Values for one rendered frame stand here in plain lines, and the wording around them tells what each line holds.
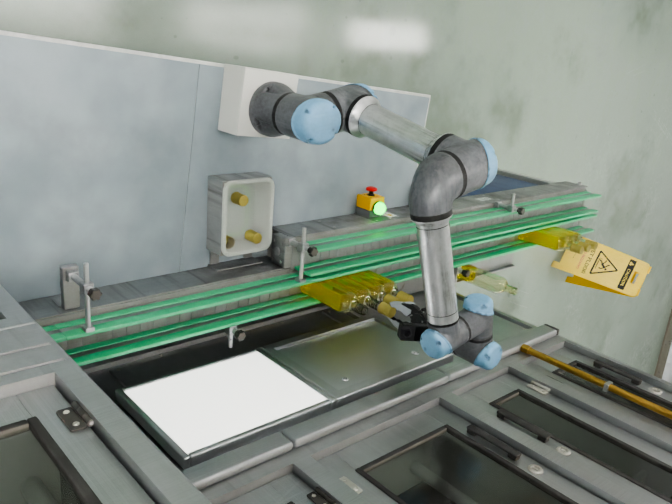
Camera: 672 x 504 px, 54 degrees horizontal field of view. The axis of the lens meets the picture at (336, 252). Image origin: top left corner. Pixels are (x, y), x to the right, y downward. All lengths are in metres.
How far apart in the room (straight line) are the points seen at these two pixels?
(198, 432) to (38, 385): 0.54
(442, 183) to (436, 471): 0.65
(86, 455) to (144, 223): 1.02
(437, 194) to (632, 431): 0.85
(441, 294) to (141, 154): 0.86
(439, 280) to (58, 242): 0.95
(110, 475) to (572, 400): 1.39
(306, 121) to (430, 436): 0.84
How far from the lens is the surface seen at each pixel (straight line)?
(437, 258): 1.53
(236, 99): 1.87
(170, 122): 1.87
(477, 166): 1.55
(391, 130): 1.70
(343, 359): 1.92
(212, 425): 1.61
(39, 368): 1.14
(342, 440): 1.62
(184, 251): 1.98
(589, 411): 1.99
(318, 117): 1.72
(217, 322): 1.88
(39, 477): 0.95
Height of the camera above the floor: 2.38
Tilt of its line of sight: 44 degrees down
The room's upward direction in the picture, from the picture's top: 114 degrees clockwise
